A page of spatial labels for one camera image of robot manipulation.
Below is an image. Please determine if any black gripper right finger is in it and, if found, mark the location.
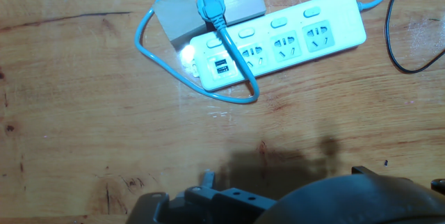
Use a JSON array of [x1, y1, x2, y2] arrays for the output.
[[351, 166, 445, 195]]

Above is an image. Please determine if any white power strip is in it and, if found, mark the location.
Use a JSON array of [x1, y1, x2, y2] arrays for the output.
[[189, 0, 368, 92]]

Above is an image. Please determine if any thin black cable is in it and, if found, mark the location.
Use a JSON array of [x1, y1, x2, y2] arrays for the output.
[[385, 0, 445, 74]]

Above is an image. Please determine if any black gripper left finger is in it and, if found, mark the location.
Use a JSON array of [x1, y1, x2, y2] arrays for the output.
[[124, 169, 279, 224]]

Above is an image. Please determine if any light grey plug with cord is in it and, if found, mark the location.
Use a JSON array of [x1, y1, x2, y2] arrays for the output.
[[134, 0, 261, 105]]

